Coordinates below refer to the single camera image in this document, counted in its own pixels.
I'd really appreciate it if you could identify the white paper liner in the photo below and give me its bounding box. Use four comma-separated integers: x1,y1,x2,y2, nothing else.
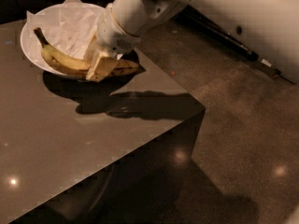
21,0,104,62

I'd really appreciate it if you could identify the white ceramic bowl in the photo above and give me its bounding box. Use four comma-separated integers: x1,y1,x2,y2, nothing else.
20,2,125,81

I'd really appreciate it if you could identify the black glass door refrigerator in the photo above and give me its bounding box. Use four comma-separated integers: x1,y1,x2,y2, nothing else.
175,7,297,84

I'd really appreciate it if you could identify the yellow ripe banana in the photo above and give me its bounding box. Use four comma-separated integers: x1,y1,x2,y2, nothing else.
34,27,139,80

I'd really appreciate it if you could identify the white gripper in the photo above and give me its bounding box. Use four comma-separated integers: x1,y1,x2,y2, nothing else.
83,4,141,82

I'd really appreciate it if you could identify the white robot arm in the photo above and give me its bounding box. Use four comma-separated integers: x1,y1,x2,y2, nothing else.
96,0,299,83

